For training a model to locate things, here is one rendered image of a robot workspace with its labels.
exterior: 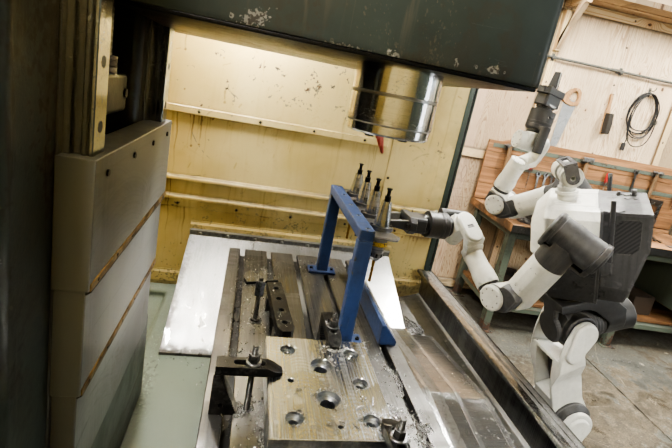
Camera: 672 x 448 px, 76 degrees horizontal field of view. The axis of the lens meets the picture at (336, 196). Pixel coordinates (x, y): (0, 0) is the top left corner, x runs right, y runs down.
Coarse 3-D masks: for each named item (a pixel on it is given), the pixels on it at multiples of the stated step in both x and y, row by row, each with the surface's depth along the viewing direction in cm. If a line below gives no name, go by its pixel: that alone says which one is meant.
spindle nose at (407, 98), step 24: (360, 72) 76; (384, 72) 72; (408, 72) 71; (360, 96) 75; (384, 96) 73; (408, 96) 72; (432, 96) 75; (360, 120) 76; (384, 120) 73; (408, 120) 74; (432, 120) 78
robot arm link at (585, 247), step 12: (564, 228) 111; (576, 228) 110; (552, 240) 113; (564, 240) 110; (576, 240) 109; (588, 240) 108; (600, 240) 109; (540, 252) 117; (552, 252) 113; (564, 252) 111; (576, 252) 109; (588, 252) 108; (600, 252) 107; (540, 264) 116; (552, 264) 114; (564, 264) 113; (576, 264) 111; (588, 264) 108
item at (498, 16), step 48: (144, 0) 58; (192, 0) 59; (240, 0) 60; (288, 0) 61; (336, 0) 62; (384, 0) 63; (432, 0) 64; (480, 0) 66; (528, 0) 67; (288, 48) 81; (336, 48) 64; (384, 48) 65; (432, 48) 66; (480, 48) 68; (528, 48) 69
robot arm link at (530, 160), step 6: (546, 144) 156; (546, 150) 157; (516, 156) 165; (522, 156) 165; (528, 156) 163; (534, 156) 161; (540, 156) 158; (510, 162) 163; (516, 162) 161; (522, 162) 162; (528, 162) 161; (534, 162) 160; (516, 168) 161; (522, 168) 161; (528, 168) 161
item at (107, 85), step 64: (0, 0) 38; (64, 0) 48; (0, 64) 39; (64, 64) 50; (128, 64) 83; (0, 128) 40; (64, 128) 52; (0, 192) 42; (0, 256) 43; (0, 320) 45; (0, 384) 47; (128, 384) 105
